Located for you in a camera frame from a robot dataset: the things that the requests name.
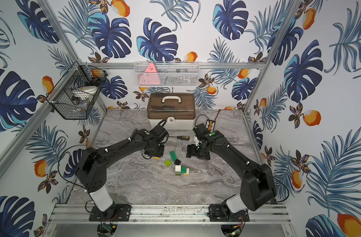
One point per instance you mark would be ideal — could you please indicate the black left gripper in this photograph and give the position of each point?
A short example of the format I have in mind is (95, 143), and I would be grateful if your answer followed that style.
(154, 150)

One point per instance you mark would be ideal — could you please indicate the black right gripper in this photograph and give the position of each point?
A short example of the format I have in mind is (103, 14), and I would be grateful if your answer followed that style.
(190, 152)

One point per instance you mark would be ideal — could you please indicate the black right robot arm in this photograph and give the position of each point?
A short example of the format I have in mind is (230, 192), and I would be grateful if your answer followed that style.
(257, 181)

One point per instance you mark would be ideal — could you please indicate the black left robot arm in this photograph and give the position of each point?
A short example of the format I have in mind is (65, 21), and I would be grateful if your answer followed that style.
(91, 165)

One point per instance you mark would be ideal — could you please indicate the black card with arrows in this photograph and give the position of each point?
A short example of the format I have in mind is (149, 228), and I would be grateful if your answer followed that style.
(210, 125)

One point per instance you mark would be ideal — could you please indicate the brown lid storage box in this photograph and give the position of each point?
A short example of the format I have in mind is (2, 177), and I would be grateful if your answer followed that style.
(176, 109)

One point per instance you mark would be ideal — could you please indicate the pink triangle sign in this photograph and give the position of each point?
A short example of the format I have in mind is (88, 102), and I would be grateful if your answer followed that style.
(149, 77)

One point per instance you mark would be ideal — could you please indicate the white object in basket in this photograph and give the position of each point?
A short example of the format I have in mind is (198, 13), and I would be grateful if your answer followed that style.
(85, 91)

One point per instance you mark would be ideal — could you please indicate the black handle screwdriver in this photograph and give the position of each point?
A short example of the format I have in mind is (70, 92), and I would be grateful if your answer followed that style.
(185, 138)

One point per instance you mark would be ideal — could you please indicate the white wire shelf basket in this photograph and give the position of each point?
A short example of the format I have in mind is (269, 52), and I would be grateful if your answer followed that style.
(173, 74)

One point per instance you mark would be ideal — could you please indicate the black wire basket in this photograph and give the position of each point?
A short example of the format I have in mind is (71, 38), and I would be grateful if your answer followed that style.
(74, 96)

